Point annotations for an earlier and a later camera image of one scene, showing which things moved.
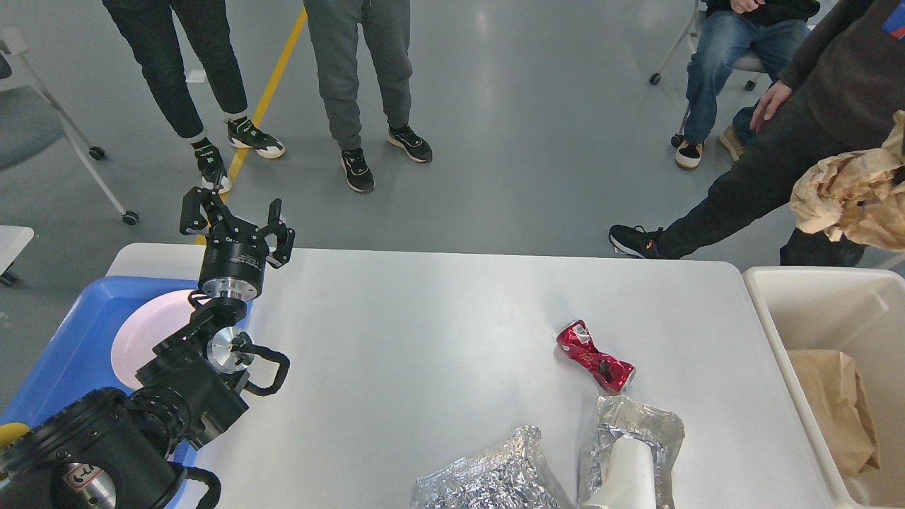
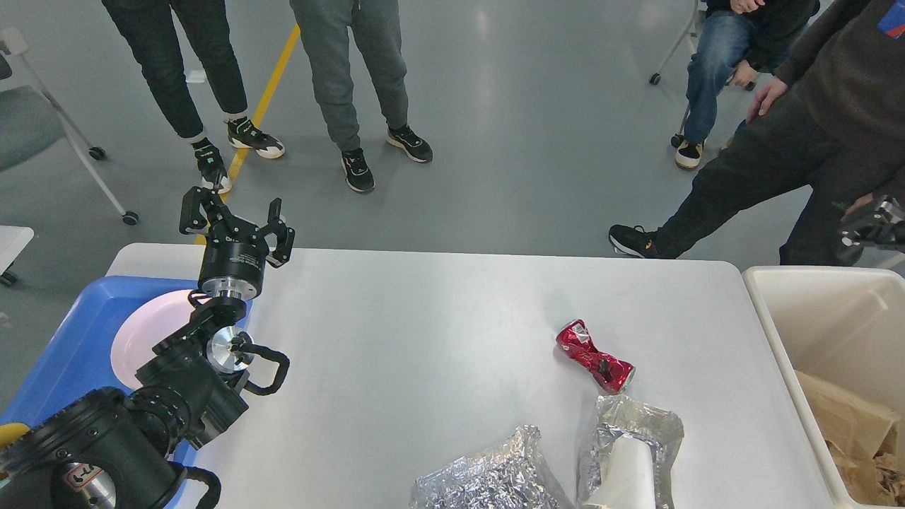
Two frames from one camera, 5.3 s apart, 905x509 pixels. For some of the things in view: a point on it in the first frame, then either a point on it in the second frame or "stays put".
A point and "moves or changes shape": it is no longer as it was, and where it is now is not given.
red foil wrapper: [575, 339] stays put
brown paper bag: [841, 407] moves or changes shape
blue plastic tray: [77, 358] stays put
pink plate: [157, 322] stays put
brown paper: [858, 194] to [882, 479]
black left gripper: [233, 261] stays put
